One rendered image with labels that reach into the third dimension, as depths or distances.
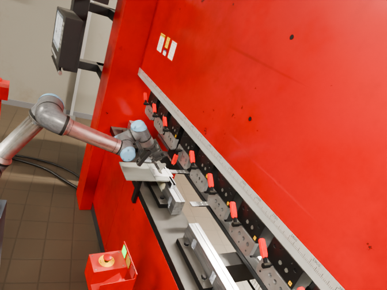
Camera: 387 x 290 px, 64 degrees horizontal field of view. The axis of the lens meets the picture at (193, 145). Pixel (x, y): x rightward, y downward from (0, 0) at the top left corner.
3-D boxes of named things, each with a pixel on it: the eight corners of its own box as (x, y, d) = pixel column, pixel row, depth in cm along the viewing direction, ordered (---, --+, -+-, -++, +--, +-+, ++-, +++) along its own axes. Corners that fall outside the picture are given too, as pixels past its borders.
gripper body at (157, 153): (166, 157, 179) (158, 142, 171) (152, 165, 177) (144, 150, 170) (161, 151, 184) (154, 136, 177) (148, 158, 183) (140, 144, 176)
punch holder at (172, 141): (162, 138, 189) (170, 114, 183) (175, 140, 193) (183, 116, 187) (171, 151, 177) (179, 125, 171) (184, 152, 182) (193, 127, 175)
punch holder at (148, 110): (144, 111, 220) (150, 90, 213) (155, 113, 224) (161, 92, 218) (150, 121, 208) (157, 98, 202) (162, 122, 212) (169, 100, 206)
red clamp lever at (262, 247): (260, 237, 105) (265, 268, 102) (268, 237, 107) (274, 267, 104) (256, 238, 107) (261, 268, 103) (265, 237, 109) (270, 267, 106)
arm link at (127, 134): (112, 144, 158) (132, 135, 159) (110, 134, 167) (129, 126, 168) (119, 156, 162) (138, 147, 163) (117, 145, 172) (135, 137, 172)
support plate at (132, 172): (118, 163, 183) (119, 161, 183) (159, 165, 197) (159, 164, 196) (126, 180, 169) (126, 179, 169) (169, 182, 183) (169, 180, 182)
